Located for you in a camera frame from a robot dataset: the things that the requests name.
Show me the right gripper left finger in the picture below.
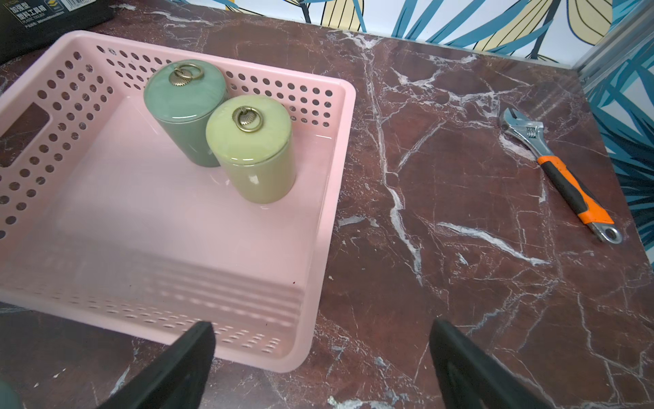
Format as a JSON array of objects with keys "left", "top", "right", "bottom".
[{"left": 100, "top": 321, "right": 216, "bottom": 408}]

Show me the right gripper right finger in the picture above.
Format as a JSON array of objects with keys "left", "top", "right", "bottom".
[{"left": 429, "top": 319, "right": 549, "bottom": 408}]

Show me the pink perforated plastic basket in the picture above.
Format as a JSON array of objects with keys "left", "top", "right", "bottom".
[{"left": 1, "top": 31, "right": 356, "bottom": 373}]

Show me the yellow-green tea canister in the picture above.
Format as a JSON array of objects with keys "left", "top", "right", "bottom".
[{"left": 205, "top": 95, "right": 296, "bottom": 204}]

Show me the green tea canister back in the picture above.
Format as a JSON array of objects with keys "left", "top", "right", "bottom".
[{"left": 144, "top": 60, "right": 229, "bottom": 168}]

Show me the yellow black toolbox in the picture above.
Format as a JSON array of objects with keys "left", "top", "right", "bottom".
[{"left": 1, "top": 0, "right": 114, "bottom": 63}]

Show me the orange handled adjustable wrench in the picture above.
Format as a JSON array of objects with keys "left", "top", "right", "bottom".
[{"left": 499, "top": 107, "right": 623, "bottom": 245}]

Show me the right aluminium frame post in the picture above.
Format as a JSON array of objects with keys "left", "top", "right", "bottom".
[{"left": 573, "top": 1, "right": 653, "bottom": 93}]

